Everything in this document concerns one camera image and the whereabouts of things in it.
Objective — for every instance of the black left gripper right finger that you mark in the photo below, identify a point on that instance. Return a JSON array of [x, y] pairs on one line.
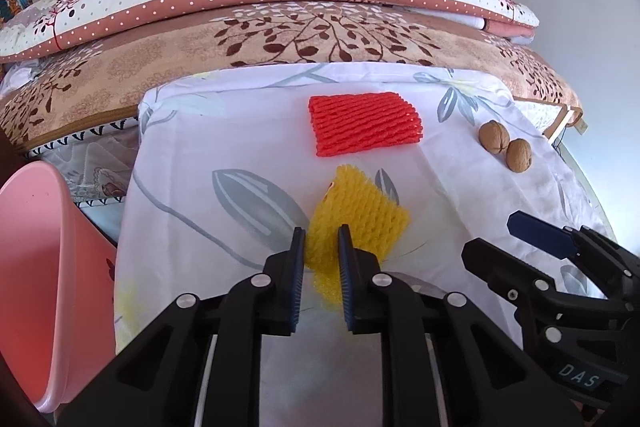
[[444, 363]]

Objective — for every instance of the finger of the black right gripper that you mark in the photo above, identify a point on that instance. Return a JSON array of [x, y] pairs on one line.
[[548, 238], [520, 284]]

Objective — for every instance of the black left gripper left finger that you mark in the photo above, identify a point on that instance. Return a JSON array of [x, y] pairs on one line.
[[198, 362]]

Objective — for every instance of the yellow foam fruit net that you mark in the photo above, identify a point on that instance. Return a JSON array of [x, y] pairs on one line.
[[375, 223]]

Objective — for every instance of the red foam fruit net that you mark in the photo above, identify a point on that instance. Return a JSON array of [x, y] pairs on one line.
[[352, 123]]

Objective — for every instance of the pink plastic trash bin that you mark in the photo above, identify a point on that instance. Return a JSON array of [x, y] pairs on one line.
[[57, 289]]

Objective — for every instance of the walnut right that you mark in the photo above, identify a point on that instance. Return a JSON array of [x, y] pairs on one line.
[[519, 156]]

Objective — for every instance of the walnut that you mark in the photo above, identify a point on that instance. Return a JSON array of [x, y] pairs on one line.
[[519, 156], [494, 137]]

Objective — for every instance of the walnut left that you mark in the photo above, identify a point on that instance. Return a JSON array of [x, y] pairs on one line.
[[494, 137]]

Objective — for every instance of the white floral table cloth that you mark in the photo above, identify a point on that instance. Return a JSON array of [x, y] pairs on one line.
[[227, 169]]

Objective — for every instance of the quilted white mattress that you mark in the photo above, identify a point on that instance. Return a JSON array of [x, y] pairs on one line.
[[95, 163]]

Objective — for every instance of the brown floral bed sheet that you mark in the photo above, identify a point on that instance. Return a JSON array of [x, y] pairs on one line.
[[107, 78]]

